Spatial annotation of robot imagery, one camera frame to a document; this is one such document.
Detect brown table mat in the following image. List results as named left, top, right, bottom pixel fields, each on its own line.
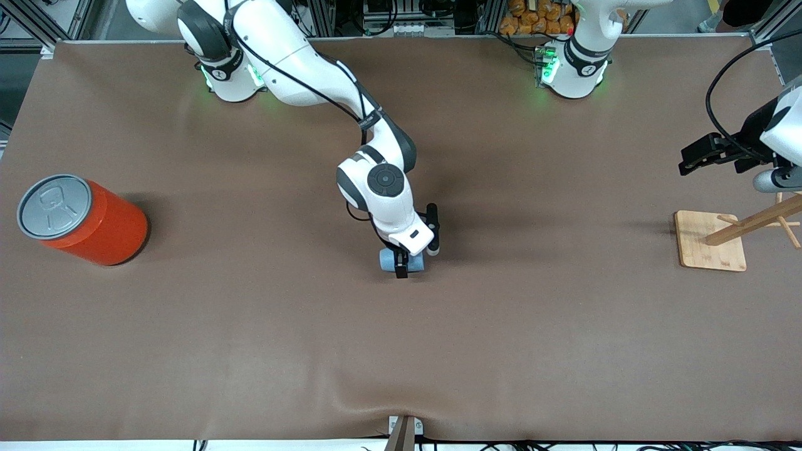
left=0, top=34, right=802, bottom=442

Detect wooden cup rack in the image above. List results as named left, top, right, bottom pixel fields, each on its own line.
left=674, top=191, right=802, bottom=272

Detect orange snack bag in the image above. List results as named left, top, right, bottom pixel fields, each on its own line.
left=499, top=0, right=577, bottom=36

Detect orange can-shaped container grey lid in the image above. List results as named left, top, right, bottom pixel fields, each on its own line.
left=17, top=174, right=150, bottom=267

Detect light blue plastic cup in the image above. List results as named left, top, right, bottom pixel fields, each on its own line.
left=380, top=247, right=427, bottom=274

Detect metal table clamp bracket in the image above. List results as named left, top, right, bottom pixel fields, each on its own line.
left=383, top=415, right=424, bottom=451

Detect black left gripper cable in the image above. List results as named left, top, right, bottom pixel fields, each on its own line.
left=706, top=28, right=802, bottom=163

